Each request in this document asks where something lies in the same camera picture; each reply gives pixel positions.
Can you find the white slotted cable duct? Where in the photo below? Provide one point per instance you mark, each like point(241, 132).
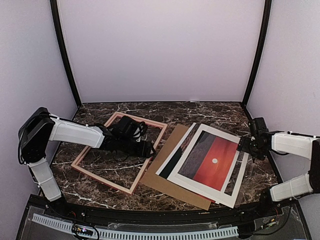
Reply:
point(108, 234)

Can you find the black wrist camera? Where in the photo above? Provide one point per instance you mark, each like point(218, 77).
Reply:
point(257, 126)
point(128, 128)

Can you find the red and grey photo print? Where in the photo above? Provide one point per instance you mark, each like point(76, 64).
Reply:
point(212, 162)

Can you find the brown cardboard backing board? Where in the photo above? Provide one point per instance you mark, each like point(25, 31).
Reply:
point(156, 176)

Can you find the clear acrylic sheet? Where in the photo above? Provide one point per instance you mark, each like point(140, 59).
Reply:
point(247, 173)

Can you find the right connector board with wires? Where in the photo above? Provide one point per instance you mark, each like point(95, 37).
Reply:
point(268, 224)

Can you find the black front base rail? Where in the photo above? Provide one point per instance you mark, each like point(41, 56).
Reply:
point(245, 215)

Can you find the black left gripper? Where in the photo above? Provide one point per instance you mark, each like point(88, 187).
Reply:
point(144, 151)

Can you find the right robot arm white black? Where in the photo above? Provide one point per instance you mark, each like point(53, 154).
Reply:
point(285, 143)

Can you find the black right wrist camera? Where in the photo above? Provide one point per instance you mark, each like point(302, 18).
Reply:
point(257, 126)

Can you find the black left enclosure post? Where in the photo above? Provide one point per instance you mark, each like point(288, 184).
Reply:
point(63, 52)

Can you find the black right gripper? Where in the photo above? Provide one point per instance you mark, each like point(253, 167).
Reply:
point(244, 147)

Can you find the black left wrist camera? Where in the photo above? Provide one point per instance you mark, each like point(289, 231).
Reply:
point(128, 128)

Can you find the light wooden picture frame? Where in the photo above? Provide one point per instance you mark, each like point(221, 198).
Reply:
point(116, 169)

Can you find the small circuit board with leds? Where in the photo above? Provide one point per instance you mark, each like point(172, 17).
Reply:
point(81, 231)

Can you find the black enclosure post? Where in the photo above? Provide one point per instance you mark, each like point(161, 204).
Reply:
point(63, 52)
point(258, 53)

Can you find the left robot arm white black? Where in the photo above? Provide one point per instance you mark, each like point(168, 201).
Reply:
point(43, 127)

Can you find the black right enclosure post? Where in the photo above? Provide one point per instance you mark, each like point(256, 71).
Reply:
point(258, 53)

